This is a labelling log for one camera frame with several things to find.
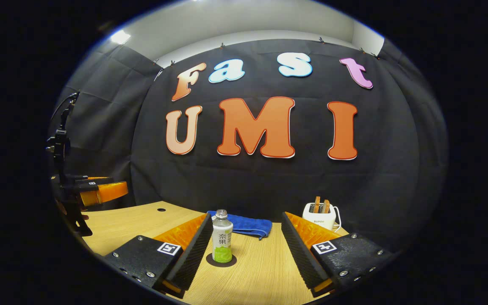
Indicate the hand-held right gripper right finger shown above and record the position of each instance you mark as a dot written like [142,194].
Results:
[303,258]

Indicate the black backdrop cloth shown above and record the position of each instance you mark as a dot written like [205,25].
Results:
[311,178]

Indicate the dark brown round coaster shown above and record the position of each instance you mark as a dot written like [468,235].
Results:
[232,260]

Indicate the white toaster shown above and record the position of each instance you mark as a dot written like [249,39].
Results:
[318,220]

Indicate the clear water bottle green label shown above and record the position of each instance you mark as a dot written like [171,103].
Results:
[222,239]

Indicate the brown toast slice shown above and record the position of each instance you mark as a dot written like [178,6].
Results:
[326,206]
[317,204]

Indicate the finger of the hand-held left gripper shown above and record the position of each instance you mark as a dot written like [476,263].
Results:
[95,180]
[106,192]

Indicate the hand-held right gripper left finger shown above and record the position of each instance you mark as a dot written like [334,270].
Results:
[189,258]

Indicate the blue folded cloth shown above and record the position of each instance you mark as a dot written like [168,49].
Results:
[248,224]

